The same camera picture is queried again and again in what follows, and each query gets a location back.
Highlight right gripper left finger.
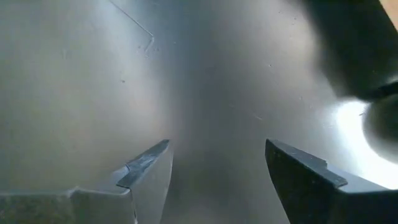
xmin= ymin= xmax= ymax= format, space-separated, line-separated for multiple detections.
xmin=0 ymin=139 xmax=174 ymax=224

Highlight black table mat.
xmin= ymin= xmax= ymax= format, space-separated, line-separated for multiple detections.
xmin=0 ymin=0 xmax=398 ymax=224

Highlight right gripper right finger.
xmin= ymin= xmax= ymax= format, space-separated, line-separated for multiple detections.
xmin=264 ymin=138 xmax=398 ymax=224

